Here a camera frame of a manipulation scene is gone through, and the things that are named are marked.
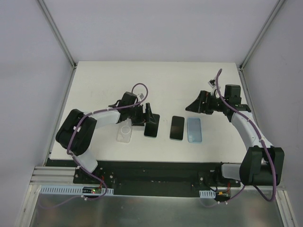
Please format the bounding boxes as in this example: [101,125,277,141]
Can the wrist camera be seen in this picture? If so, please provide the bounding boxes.
[137,93,145,101]
[208,79,216,89]

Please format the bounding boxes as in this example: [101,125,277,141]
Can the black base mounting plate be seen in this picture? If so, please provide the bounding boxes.
[73,161,240,197]

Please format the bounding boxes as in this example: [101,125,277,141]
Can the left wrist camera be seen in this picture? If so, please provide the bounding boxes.
[137,93,145,101]

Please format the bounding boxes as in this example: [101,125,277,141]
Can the light blue phone case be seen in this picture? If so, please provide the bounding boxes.
[187,117,202,143]

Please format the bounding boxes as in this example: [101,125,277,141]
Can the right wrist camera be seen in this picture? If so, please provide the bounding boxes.
[208,79,216,89]

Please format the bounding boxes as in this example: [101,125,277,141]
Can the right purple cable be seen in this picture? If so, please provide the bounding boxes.
[215,68,277,203]

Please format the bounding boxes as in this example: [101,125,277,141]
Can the aluminium extrusion rail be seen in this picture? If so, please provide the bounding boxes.
[30,165,79,184]

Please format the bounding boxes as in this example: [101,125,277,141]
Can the right white cable duct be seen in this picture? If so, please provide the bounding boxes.
[199,190,216,199]

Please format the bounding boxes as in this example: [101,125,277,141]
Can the right aluminium frame post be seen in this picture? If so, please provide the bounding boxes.
[239,0,286,71]

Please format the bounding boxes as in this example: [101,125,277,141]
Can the aluminium frame post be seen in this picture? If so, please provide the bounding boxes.
[239,0,286,71]
[36,0,77,69]

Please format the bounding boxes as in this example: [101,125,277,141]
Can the left white cable duct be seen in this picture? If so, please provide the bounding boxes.
[40,185,114,196]

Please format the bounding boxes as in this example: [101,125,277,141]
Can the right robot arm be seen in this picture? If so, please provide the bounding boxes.
[185,85,285,186]

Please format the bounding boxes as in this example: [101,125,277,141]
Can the white cable duct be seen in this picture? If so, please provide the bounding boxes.
[40,185,114,196]
[199,190,216,199]

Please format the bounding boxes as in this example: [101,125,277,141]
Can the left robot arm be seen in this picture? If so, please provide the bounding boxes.
[55,92,156,173]

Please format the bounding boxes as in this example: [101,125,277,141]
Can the clear transparent phone case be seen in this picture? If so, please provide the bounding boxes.
[116,119,133,144]

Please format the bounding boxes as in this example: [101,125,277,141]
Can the left aluminium frame post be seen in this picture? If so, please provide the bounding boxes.
[36,0,77,69]

